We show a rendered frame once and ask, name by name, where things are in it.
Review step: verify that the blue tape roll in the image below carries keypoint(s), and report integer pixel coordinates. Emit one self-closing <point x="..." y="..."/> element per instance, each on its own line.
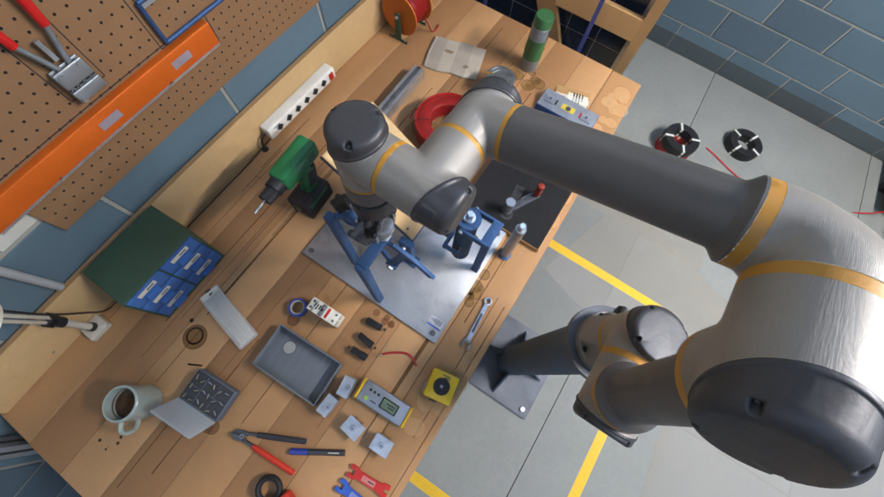
<point x="298" y="308"/>

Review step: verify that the red flat spanner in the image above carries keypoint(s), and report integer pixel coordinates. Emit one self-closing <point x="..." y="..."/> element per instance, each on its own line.
<point x="367" y="479"/>

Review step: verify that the green cabinet with blue drawers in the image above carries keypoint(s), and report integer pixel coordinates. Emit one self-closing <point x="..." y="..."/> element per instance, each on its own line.
<point x="138" y="255"/>

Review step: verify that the blue meter box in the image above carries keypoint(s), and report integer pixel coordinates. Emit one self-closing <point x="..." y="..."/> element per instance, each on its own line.
<point x="563" y="109"/>

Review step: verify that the silver index knob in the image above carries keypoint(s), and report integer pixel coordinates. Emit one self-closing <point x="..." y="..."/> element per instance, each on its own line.
<point x="377" y="231"/>

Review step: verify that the blue frame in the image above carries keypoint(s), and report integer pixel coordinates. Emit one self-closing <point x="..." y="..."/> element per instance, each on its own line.
<point x="176" y="24"/>

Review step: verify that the grey open screw box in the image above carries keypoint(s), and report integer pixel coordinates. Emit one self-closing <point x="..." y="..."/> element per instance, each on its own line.
<point x="200" y="400"/>

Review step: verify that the grey stub post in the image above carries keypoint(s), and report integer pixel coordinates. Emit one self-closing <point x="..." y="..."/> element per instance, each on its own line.
<point x="513" y="240"/>

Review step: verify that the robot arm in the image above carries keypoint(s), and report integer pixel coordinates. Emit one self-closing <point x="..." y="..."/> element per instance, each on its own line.
<point x="621" y="172"/>

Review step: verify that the white power strip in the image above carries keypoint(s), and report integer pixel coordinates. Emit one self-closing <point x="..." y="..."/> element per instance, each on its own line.
<point x="297" y="102"/>

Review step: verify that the green spray can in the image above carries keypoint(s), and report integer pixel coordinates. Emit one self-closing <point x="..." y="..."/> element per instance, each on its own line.
<point x="537" y="41"/>

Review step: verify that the white pipe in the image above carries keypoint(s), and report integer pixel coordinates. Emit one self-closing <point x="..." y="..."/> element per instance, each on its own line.
<point x="34" y="319"/>

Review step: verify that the blue pen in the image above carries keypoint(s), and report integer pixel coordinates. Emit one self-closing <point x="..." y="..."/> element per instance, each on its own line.
<point x="316" y="452"/>

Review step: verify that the wooden shelf unit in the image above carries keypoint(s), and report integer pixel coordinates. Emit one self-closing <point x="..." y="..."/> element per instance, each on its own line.
<point x="639" y="34"/>

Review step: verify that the yellow button box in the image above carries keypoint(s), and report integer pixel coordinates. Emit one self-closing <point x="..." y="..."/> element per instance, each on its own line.
<point x="440" y="386"/>

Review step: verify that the black tape roll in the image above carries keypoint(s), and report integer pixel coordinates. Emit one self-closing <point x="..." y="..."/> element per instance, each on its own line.
<point x="268" y="486"/>

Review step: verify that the brown pegboard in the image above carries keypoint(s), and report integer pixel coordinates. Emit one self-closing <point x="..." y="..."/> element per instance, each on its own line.
<point x="138" y="141"/>

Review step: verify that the silver hex drive bolt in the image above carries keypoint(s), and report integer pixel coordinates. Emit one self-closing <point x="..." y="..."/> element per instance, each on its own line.
<point x="470" y="219"/>

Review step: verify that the small black connector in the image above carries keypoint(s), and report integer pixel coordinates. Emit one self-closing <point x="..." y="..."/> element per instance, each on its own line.
<point x="373" y="324"/>
<point x="365" y="339"/>
<point x="358" y="353"/>

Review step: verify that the grey aluminium rail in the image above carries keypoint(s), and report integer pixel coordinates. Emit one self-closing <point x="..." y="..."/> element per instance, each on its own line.
<point x="400" y="90"/>

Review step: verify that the pale green mug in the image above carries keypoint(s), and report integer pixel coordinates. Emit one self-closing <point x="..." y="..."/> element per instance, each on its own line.
<point x="131" y="405"/>

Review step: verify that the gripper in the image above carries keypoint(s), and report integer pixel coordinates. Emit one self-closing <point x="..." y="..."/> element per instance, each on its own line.
<point x="369" y="210"/>

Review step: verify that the silver wrench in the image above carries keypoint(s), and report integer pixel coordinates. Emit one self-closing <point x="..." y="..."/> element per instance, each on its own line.
<point x="476" y="322"/>

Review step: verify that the black mat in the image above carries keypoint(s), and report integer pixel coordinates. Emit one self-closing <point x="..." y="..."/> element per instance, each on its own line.
<point x="545" y="221"/>

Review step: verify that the blue flat spanner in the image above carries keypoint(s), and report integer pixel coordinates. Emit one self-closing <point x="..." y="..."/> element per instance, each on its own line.
<point x="345" y="489"/>

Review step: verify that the small white square block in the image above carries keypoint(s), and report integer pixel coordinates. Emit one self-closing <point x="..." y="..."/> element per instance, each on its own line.
<point x="327" y="405"/>
<point x="346" y="386"/>
<point x="381" y="445"/>
<point x="353" y="428"/>

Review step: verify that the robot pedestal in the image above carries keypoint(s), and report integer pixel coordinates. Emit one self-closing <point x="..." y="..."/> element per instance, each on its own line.
<point x="514" y="359"/>

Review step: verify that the blue solar mount body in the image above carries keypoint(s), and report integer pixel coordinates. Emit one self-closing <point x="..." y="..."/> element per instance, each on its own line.
<point x="414" y="297"/>

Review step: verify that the grey yellow tester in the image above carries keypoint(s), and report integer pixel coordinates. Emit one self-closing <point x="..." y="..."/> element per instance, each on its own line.
<point x="383" y="403"/>

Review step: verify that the white ribbed block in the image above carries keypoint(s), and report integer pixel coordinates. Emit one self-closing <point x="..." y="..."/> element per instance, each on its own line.
<point x="229" y="317"/>

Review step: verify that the grey tray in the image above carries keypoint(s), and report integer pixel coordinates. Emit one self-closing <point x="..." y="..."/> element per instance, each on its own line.
<point x="297" y="364"/>

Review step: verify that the orange spirit level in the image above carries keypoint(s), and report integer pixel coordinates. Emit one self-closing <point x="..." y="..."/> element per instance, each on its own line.
<point x="103" y="117"/>

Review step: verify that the black star knob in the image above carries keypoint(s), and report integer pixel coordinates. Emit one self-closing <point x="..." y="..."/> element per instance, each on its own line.
<point x="339" y="204"/>

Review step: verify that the grey pipe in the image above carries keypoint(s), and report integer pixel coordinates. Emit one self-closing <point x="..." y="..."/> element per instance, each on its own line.
<point x="31" y="278"/>

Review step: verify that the white circuit breaker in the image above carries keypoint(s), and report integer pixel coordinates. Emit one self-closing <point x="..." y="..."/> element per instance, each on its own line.
<point x="325" y="312"/>

